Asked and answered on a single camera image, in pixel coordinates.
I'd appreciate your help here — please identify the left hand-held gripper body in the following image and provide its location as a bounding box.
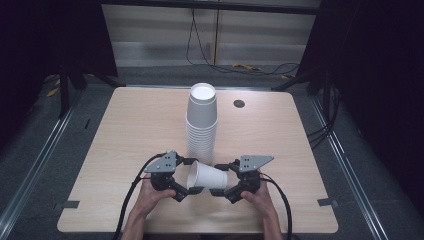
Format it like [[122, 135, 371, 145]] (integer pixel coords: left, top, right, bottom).
[[143, 150, 185, 192]]

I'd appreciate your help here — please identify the metal floor rail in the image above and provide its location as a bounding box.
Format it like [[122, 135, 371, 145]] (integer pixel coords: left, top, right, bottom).
[[308, 94, 391, 240], [0, 88, 88, 234]]

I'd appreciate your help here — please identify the hand-held gripper cable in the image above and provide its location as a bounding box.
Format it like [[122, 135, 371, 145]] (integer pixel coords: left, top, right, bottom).
[[112, 152, 168, 240], [259, 172, 294, 240]]

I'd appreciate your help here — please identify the stack of white paper cups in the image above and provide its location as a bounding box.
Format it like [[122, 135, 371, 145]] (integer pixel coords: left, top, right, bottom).
[[184, 82, 220, 166]]

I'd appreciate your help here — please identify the right hand-held gripper cable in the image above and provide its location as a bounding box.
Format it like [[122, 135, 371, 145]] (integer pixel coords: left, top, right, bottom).
[[259, 172, 294, 240]]

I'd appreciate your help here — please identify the bundle of black floor cables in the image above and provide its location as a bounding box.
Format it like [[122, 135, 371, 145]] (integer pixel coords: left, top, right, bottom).
[[305, 84, 343, 150]]

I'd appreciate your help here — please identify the black metal stand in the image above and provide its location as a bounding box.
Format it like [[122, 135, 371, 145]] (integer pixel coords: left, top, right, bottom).
[[271, 66, 336, 114], [56, 61, 127, 119]]

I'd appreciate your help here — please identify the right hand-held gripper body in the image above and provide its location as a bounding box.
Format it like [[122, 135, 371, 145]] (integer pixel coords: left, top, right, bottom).
[[229, 154, 275, 194]]

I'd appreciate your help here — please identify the black wall cable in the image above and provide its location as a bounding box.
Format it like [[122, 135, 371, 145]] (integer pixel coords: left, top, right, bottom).
[[185, 8, 301, 77]]

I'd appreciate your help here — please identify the black curtain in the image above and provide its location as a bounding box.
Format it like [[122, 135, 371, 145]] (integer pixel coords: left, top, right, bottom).
[[296, 0, 424, 208], [0, 0, 119, 148]]

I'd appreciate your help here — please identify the grey tape strip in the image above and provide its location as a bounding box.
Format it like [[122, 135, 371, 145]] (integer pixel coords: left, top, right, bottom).
[[54, 200, 81, 210], [316, 197, 338, 207]]

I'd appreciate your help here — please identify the person's right hand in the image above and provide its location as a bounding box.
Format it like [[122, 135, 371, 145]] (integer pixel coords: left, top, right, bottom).
[[240, 181, 278, 219]]

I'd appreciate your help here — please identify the single white paper cup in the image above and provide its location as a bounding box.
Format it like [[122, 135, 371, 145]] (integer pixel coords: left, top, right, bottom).
[[186, 160, 229, 192]]

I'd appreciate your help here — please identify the person's left hand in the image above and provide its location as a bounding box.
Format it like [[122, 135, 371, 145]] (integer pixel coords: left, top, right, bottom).
[[134, 181, 177, 216]]

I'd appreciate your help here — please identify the left hand-held gripper cable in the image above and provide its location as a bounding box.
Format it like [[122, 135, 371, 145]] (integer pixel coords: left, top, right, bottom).
[[112, 152, 168, 240]]

